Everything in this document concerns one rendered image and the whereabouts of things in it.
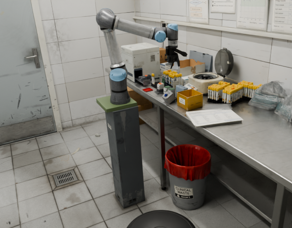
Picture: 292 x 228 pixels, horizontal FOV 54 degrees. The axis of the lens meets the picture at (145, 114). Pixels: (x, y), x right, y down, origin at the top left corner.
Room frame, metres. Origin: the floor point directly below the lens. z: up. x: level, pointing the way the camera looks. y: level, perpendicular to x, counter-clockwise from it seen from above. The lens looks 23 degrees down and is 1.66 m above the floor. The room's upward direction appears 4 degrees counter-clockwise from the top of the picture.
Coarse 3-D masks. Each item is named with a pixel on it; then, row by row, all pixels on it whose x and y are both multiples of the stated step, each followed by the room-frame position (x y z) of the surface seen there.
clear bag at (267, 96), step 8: (264, 88) 1.81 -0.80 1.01; (272, 88) 1.77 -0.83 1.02; (280, 88) 1.77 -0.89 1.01; (256, 96) 1.82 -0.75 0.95; (264, 96) 1.79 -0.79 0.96; (272, 96) 1.76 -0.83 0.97; (280, 96) 1.74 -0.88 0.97; (256, 104) 1.81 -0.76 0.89; (264, 104) 1.77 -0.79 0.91; (272, 104) 1.74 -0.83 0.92
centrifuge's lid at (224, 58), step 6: (216, 54) 2.36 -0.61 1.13; (222, 54) 2.35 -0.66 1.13; (228, 54) 2.20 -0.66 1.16; (216, 60) 2.37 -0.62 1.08; (222, 60) 2.35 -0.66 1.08; (228, 60) 2.30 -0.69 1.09; (216, 66) 2.36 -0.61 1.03; (222, 66) 2.33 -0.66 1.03; (228, 66) 2.28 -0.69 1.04; (216, 72) 2.31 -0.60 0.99; (222, 72) 2.30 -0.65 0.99; (228, 72) 2.18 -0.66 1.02
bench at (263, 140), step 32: (160, 96) 2.14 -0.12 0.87; (160, 128) 2.09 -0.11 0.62; (192, 128) 2.75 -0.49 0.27; (224, 128) 1.52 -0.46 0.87; (256, 128) 1.50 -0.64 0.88; (288, 128) 1.47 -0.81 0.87; (160, 160) 2.11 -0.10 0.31; (224, 160) 2.11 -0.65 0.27; (256, 160) 1.17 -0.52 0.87; (288, 160) 1.15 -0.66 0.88; (256, 192) 1.67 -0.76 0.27; (288, 192) 1.06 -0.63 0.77; (288, 224) 1.35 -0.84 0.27
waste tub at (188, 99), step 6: (186, 90) 1.97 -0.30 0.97; (192, 90) 1.98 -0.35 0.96; (180, 96) 1.89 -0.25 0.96; (186, 96) 1.97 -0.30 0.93; (192, 96) 1.83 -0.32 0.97; (198, 96) 1.86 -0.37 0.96; (180, 102) 1.89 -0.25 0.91; (186, 102) 1.83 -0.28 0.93; (192, 102) 1.84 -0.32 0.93; (198, 102) 1.86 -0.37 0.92; (186, 108) 1.83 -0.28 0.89; (192, 108) 1.84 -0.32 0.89
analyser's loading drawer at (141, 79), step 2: (140, 76) 2.50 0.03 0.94; (142, 76) 2.51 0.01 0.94; (136, 78) 2.55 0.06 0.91; (138, 78) 2.55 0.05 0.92; (140, 78) 2.50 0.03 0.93; (142, 78) 2.46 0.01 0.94; (144, 78) 2.47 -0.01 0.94; (146, 78) 2.47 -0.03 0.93; (138, 80) 2.50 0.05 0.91; (140, 80) 2.46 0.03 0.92; (142, 80) 2.46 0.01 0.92; (144, 80) 2.47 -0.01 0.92; (146, 80) 2.41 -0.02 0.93; (148, 80) 2.42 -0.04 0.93; (142, 82) 2.42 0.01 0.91; (144, 82) 2.40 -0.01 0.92; (146, 82) 2.41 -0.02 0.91; (148, 82) 2.42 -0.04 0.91; (144, 84) 2.40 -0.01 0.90; (146, 84) 2.41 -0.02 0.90
